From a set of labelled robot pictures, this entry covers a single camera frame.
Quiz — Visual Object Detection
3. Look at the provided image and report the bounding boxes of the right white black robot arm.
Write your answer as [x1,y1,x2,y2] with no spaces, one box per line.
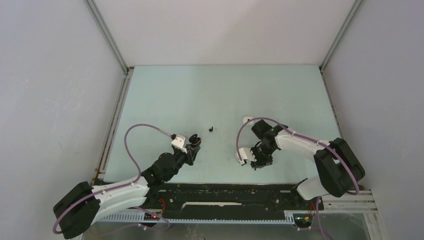
[236,119,366,209]

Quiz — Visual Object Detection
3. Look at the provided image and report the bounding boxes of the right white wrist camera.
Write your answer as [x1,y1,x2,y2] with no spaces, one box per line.
[235,147,257,166]

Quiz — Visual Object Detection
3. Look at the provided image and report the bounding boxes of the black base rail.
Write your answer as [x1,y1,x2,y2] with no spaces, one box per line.
[141,183,324,222]

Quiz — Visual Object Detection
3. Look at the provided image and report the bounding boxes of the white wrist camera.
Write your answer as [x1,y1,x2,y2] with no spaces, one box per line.
[171,134,187,154]
[235,147,257,166]

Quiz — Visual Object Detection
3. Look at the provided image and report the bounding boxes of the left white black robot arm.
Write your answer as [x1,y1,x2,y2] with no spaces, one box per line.
[53,143,201,240]

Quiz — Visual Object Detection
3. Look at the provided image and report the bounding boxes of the grey cable duct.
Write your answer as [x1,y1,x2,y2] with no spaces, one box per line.
[99,211,311,225]

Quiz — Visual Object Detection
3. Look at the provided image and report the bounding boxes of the white earbud charging case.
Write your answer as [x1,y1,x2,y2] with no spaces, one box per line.
[242,116,255,125]

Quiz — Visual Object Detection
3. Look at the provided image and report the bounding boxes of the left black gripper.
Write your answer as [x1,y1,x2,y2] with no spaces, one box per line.
[164,143,200,181]

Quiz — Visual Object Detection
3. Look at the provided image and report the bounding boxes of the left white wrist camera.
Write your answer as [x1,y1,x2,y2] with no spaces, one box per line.
[171,134,187,154]

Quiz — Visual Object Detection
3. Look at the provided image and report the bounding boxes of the black earbud charging case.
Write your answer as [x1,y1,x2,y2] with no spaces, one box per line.
[188,134,202,148]

